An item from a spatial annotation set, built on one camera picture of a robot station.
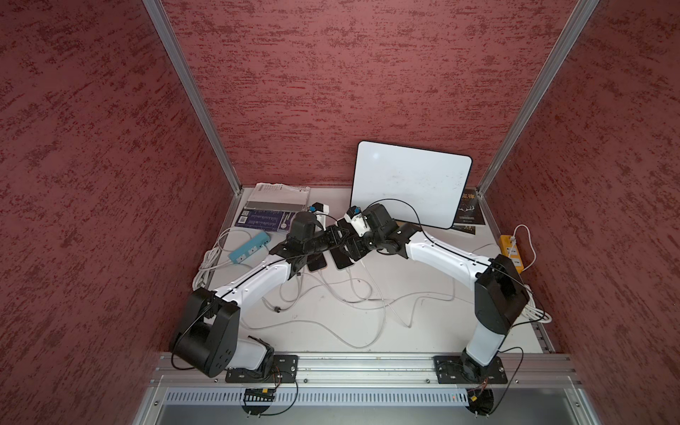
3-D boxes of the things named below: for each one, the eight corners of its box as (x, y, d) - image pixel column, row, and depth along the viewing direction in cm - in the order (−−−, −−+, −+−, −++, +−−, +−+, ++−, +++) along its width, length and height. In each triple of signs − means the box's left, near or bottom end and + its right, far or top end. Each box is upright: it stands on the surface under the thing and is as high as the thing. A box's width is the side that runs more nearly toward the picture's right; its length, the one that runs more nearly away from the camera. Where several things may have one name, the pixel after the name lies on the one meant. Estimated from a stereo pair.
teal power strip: (230, 261, 99) (227, 256, 96) (265, 233, 107) (263, 228, 104) (238, 268, 97) (234, 263, 94) (272, 239, 105) (270, 234, 102)
